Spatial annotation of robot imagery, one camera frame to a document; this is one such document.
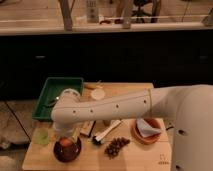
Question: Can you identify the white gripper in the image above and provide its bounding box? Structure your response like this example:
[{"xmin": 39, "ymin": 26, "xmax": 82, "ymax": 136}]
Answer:
[{"xmin": 53, "ymin": 122, "xmax": 80, "ymax": 139}]

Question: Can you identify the red apple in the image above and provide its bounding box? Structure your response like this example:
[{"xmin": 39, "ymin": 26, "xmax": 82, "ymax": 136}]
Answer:
[{"xmin": 59, "ymin": 138, "xmax": 73, "ymax": 147}]

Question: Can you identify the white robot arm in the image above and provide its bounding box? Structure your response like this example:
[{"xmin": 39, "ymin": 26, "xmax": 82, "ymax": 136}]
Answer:
[{"xmin": 51, "ymin": 84, "xmax": 213, "ymax": 171}]

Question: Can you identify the purple bowl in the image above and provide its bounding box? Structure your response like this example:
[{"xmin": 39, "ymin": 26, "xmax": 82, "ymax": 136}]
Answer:
[{"xmin": 53, "ymin": 139, "xmax": 81, "ymax": 162}]

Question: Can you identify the grey cloth in bowl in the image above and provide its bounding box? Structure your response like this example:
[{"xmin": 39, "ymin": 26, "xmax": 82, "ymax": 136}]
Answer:
[{"xmin": 136, "ymin": 118, "xmax": 161, "ymax": 138}]

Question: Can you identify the orange terracotta bowl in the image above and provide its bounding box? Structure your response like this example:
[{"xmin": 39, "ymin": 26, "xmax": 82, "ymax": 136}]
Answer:
[{"xmin": 131, "ymin": 118, "xmax": 162, "ymax": 145}]

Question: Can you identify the small green cup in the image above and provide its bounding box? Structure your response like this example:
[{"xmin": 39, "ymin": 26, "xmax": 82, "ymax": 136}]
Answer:
[{"xmin": 33, "ymin": 128, "xmax": 49, "ymax": 145}]

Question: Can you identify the small white black box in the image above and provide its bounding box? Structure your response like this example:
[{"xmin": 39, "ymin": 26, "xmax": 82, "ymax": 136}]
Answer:
[{"xmin": 80, "ymin": 121, "xmax": 96, "ymax": 137}]

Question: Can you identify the green spoon in tray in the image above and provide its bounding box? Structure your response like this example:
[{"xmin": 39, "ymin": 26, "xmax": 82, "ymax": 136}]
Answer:
[{"xmin": 44, "ymin": 96, "xmax": 60, "ymax": 108}]

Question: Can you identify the green tray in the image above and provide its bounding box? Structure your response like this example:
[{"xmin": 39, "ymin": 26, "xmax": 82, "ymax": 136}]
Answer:
[{"xmin": 32, "ymin": 77, "xmax": 84, "ymax": 122}]

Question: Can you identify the small metal cup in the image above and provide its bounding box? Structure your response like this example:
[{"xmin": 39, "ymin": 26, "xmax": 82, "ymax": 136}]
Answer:
[{"xmin": 103, "ymin": 120, "xmax": 111, "ymax": 126}]

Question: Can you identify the white round lid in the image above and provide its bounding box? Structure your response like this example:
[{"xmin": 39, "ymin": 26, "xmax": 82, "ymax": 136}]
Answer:
[{"xmin": 90, "ymin": 89, "xmax": 106, "ymax": 100}]

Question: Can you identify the yellow banana piece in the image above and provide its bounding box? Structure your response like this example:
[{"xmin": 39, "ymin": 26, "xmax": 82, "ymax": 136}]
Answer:
[{"xmin": 84, "ymin": 81, "xmax": 102, "ymax": 90}]

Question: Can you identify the bunch of brown grapes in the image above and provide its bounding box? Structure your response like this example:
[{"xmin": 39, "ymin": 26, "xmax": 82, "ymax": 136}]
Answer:
[{"xmin": 104, "ymin": 137, "xmax": 130, "ymax": 158}]

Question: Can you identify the office chair in background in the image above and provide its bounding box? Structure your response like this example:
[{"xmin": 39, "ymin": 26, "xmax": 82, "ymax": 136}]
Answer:
[{"xmin": 131, "ymin": 0, "xmax": 161, "ymax": 23}]

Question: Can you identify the white handled brush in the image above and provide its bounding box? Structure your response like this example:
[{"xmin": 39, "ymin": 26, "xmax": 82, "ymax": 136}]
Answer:
[{"xmin": 92, "ymin": 120, "xmax": 121, "ymax": 145}]

